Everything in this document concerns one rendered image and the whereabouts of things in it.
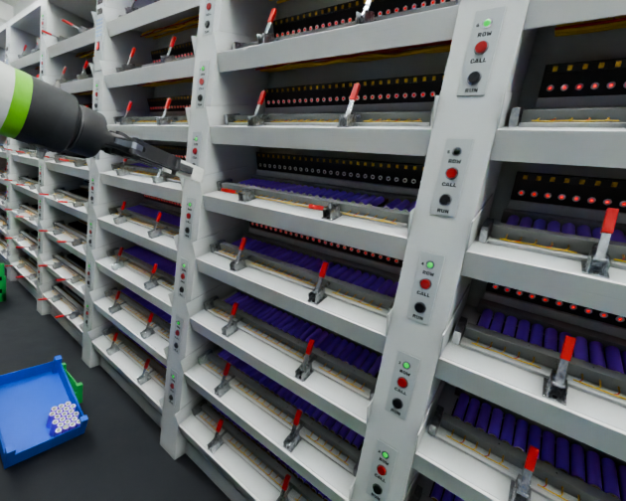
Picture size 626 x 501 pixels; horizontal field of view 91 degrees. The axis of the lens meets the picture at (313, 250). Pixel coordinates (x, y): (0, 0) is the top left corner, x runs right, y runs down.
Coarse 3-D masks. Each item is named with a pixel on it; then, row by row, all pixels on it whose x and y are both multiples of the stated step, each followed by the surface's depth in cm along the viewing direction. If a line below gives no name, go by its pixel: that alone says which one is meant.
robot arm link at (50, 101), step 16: (32, 96) 41; (48, 96) 42; (64, 96) 44; (32, 112) 41; (48, 112) 42; (64, 112) 43; (32, 128) 42; (48, 128) 43; (64, 128) 44; (32, 144) 44; (48, 144) 45; (64, 144) 45
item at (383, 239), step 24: (240, 168) 96; (216, 192) 89; (408, 192) 71; (240, 216) 80; (264, 216) 75; (288, 216) 70; (312, 216) 67; (408, 216) 58; (336, 240) 64; (360, 240) 60; (384, 240) 57
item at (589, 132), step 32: (576, 64) 52; (608, 64) 50; (512, 96) 50; (544, 96) 56; (576, 96) 53; (608, 96) 51; (512, 128) 46; (544, 128) 44; (576, 128) 43; (608, 128) 41; (512, 160) 46; (544, 160) 44; (576, 160) 42; (608, 160) 40
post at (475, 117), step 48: (480, 0) 46; (528, 0) 43; (528, 48) 54; (480, 96) 47; (432, 144) 51; (480, 144) 47; (432, 192) 52; (480, 192) 48; (432, 240) 52; (432, 336) 53; (384, 384) 58; (432, 384) 54; (384, 432) 58
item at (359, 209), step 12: (264, 192) 80; (276, 192) 77; (288, 192) 77; (312, 204) 71; (324, 204) 70; (348, 204) 66; (360, 204) 66; (360, 216) 63; (372, 216) 63; (384, 216) 62; (396, 216) 60
